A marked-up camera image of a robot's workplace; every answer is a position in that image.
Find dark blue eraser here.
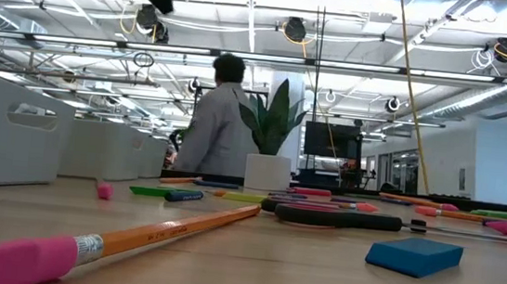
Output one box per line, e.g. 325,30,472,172
330,194,367,206

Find black monitor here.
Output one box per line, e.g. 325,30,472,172
302,120,364,161

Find yellow eraser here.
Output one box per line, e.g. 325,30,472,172
221,190,269,206

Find yellow cable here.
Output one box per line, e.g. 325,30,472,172
379,0,450,197

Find green eraser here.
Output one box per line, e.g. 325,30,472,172
128,183,181,200

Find black and red scissors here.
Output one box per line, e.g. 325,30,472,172
258,195,507,248

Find person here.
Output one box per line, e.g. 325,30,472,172
164,48,270,180

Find black cable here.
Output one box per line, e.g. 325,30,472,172
300,0,329,170

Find green plant in white pot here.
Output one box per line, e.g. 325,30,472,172
228,73,312,196

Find black metal table frame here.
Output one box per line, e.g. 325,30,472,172
159,167,507,217

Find light blue eraser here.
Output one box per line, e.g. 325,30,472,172
363,232,466,283

